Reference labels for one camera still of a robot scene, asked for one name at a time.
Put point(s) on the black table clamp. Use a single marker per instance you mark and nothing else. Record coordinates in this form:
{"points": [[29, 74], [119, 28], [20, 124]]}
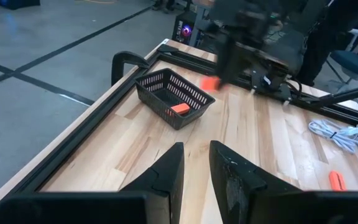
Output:
{"points": [[126, 56]]}

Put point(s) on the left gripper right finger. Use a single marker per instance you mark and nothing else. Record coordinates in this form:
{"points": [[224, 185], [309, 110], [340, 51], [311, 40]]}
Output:
{"points": [[232, 183]]}

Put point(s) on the blue office chair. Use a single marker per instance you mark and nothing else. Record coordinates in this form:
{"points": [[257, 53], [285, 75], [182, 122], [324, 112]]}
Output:
{"points": [[353, 60]]}

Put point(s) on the black plastic mesh basket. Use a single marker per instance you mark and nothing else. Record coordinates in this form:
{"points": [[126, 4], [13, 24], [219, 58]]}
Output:
{"points": [[166, 90]]}

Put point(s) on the person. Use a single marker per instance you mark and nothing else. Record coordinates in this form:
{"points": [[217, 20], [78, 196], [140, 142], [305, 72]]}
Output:
{"points": [[322, 46]]}

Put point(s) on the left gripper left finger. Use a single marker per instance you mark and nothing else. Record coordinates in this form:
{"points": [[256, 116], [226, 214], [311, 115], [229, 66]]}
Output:
{"points": [[171, 174]]}

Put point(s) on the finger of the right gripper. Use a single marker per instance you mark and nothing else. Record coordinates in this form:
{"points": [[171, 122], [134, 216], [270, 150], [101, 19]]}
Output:
{"points": [[227, 62]]}

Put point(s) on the black computer tower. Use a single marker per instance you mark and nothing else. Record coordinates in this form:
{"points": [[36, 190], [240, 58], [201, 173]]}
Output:
{"points": [[185, 31]]}

